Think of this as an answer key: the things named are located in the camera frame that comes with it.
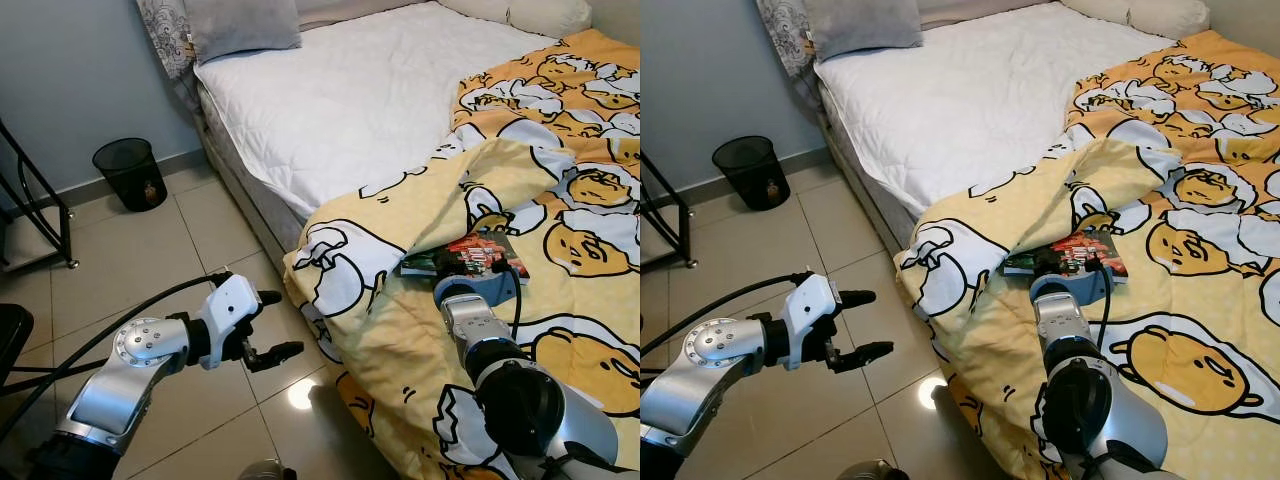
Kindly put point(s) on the yellow cartoon egg blanket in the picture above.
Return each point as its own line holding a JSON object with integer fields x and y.
{"x": 1040, "y": 200}
{"x": 420, "y": 210}

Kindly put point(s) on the black mesh waste bin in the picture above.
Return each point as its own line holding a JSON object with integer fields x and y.
{"x": 750, "y": 172}
{"x": 130, "y": 175}

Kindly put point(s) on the red and green book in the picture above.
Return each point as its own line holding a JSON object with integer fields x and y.
{"x": 470, "y": 255}
{"x": 1075, "y": 252}

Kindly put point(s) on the white quilted mattress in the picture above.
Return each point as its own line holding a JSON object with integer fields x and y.
{"x": 970, "y": 110}
{"x": 350, "y": 110}

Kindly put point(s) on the grey robot left leg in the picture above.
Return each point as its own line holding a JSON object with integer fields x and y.
{"x": 265, "y": 470}
{"x": 870, "y": 470}

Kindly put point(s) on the black chair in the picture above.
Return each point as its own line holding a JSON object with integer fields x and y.
{"x": 15, "y": 345}

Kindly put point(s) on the plain grey pillow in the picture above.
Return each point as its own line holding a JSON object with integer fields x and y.
{"x": 240, "y": 30}
{"x": 860, "y": 28}

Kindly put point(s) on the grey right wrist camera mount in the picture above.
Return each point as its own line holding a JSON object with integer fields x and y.
{"x": 495, "y": 290}
{"x": 1085, "y": 288}

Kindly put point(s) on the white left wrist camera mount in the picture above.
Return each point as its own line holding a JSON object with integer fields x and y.
{"x": 230, "y": 305}
{"x": 810, "y": 310}

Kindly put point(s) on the grey patterned bed base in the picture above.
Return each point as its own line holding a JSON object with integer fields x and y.
{"x": 860, "y": 180}
{"x": 240, "y": 190}

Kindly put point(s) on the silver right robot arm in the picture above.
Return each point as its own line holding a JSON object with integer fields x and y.
{"x": 1060, "y": 330}
{"x": 475, "y": 335}

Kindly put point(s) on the wooden desk black frame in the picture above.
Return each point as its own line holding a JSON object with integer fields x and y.
{"x": 688, "y": 240}
{"x": 69, "y": 240}

